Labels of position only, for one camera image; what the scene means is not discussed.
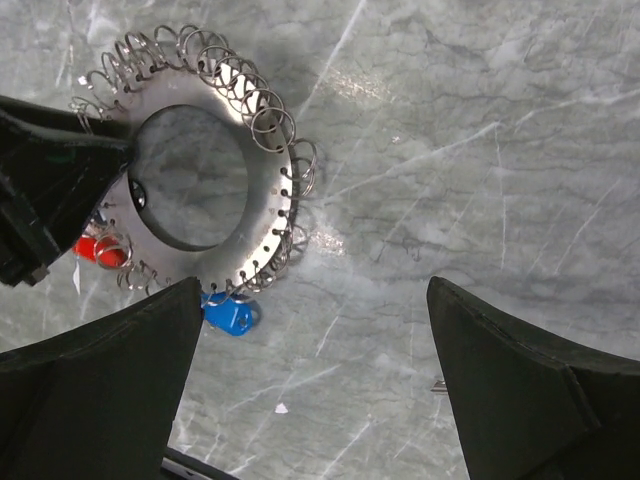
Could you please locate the red key tag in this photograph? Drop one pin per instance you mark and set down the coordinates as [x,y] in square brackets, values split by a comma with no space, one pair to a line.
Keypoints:
[106,252]

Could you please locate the blue key tag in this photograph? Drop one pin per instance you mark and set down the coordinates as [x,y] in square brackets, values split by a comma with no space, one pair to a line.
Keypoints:
[235,315]

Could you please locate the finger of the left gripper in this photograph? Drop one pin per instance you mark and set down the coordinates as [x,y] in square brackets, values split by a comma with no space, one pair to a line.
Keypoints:
[55,170]

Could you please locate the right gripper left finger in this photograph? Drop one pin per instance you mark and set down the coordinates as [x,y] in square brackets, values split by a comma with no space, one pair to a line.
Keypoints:
[99,401]

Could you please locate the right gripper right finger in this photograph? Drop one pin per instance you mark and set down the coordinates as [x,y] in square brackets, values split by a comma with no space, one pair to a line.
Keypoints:
[527,403]

